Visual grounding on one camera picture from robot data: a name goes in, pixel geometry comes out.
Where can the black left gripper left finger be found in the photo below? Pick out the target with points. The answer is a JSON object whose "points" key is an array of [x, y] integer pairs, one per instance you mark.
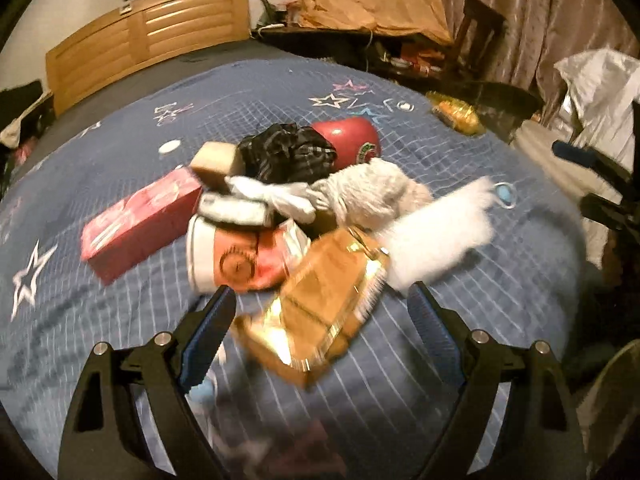
{"points": [[103, 436]]}

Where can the red carton box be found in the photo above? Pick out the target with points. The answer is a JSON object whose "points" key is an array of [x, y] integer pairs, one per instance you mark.
{"points": [[139, 225]]}

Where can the white mesh cloth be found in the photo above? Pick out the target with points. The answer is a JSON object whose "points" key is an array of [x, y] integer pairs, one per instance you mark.
{"points": [[431, 241]]}

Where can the paper cup with bicycle print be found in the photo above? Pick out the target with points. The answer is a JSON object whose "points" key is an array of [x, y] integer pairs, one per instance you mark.
{"points": [[243, 260]]}

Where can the gold snack wrapper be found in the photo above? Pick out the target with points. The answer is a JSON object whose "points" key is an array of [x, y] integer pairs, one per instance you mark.
{"points": [[319, 309]]}

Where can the beige sponge block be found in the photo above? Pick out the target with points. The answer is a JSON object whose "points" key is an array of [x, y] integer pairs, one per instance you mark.
{"points": [[215, 161]]}

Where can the black plaid cloth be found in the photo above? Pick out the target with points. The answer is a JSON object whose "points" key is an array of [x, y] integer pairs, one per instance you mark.
{"points": [[287, 153]]}

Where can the blue grid bed quilt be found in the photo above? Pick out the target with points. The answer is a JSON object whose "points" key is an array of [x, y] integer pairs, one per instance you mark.
{"points": [[380, 407]]}

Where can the yellow snack packet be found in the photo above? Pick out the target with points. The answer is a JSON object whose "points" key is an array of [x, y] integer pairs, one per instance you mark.
{"points": [[455, 113]]}

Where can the dark wicker chair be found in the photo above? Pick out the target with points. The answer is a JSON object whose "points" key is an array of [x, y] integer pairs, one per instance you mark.
{"points": [[502, 108]]}

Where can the white plastic sheet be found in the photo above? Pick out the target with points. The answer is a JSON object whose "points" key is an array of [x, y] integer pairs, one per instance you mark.
{"points": [[602, 86]]}

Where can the dark wooden desk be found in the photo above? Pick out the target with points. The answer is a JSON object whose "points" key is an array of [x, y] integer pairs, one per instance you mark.
{"points": [[358, 49]]}

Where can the dark wooden chair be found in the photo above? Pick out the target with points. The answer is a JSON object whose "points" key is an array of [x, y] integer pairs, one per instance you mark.
{"points": [[475, 43]]}

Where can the brown curtain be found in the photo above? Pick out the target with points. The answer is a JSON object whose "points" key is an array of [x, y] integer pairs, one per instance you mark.
{"points": [[539, 33]]}

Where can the wooden headboard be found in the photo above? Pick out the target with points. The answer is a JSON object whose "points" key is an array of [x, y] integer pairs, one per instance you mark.
{"points": [[119, 44]]}

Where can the orange cloth cover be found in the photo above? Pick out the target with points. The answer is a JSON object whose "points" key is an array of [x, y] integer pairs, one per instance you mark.
{"points": [[394, 18]]}

